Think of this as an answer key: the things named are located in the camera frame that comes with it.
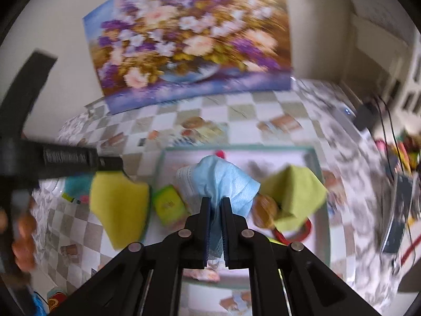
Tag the green tissue pack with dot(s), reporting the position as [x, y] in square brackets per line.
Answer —
[169, 206]

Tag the pink striped fuzzy sock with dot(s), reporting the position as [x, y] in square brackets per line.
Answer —
[205, 275]

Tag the lime green cloth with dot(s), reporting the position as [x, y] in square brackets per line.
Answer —
[298, 193]

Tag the black electronic device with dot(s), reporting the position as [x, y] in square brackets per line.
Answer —
[396, 209]

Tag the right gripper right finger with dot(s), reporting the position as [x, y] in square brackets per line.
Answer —
[232, 225]

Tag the person's hand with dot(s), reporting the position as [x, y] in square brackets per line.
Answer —
[24, 247]

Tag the yellow sponge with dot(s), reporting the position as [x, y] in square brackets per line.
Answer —
[121, 205]

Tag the light blue cloth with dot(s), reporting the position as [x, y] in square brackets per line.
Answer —
[216, 178]

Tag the turquoise toy elephant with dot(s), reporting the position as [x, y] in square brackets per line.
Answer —
[77, 188]

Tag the checkered patterned tablecloth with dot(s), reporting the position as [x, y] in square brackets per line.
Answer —
[299, 117]

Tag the white shelf cabinet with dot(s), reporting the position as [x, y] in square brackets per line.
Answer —
[383, 60]

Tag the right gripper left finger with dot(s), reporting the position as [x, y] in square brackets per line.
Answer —
[198, 242]

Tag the floral painting canvas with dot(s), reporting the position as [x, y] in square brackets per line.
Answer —
[146, 52]

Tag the white teal-rimmed tray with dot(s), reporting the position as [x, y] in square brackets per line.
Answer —
[255, 162]

